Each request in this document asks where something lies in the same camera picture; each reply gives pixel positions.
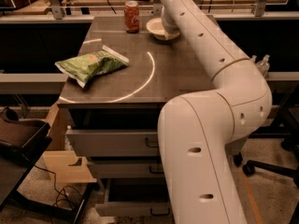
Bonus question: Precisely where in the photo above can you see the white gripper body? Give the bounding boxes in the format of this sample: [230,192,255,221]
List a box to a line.
[161,7,178,34]

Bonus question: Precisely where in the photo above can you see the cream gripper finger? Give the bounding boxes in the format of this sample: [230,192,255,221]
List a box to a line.
[164,31,179,40]

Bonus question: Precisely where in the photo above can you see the white paper bowl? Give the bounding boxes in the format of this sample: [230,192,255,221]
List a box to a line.
[146,18,165,40]

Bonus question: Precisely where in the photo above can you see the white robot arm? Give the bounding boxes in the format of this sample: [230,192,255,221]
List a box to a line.
[158,0,272,224]

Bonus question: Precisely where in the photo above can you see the orange soda can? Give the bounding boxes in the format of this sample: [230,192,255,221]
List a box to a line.
[124,1,139,33]

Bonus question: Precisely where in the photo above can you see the grey drawer cabinet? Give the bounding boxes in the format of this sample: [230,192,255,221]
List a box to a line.
[57,14,263,217]

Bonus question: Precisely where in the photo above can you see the clear sanitizer bottle left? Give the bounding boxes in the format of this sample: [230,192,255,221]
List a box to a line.
[250,55,257,63]

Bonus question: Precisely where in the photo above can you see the clear sanitizer bottle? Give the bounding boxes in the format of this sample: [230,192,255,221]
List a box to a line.
[256,54,270,77]
[250,55,257,63]

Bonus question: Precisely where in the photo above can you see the green chip bag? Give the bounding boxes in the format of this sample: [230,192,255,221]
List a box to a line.
[55,45,129,88]

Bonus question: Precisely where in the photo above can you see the clear sanitizer bottle right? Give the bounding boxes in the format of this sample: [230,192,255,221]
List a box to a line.
[256,54,270,77]

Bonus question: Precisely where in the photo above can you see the top grey drawer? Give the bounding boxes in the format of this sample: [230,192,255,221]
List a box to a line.
[66,107,160,157]

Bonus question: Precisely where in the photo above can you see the grey drawer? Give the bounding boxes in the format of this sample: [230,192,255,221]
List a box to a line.
[66,107,160,157]
[95,177,172,217]
[87,157,164,179]

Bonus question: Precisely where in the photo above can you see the black office chair base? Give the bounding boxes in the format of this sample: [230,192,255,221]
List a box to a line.
[233,87,299,224]

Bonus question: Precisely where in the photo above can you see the middle grey drawer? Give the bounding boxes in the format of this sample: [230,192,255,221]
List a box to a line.
[87,157,164,179]

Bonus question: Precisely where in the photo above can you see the bottom grey drawer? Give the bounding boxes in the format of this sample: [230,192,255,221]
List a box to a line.
[95,177,172,217]

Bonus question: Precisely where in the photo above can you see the cardboard box on floor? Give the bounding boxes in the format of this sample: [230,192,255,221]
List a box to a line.
[43,104,96,184]

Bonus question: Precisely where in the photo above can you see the black floor cable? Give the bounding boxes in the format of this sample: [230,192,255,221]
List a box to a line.
[33,163,85,224]

